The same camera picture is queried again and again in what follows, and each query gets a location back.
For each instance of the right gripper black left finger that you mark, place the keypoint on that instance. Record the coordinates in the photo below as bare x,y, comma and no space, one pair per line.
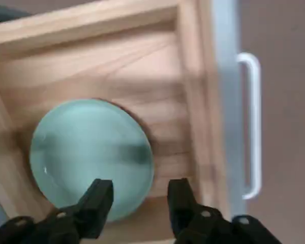
91,216

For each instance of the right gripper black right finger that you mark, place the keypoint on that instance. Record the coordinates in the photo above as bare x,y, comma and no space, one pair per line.
188,218

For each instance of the mint green round plate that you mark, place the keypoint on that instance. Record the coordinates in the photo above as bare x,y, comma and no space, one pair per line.
78,152

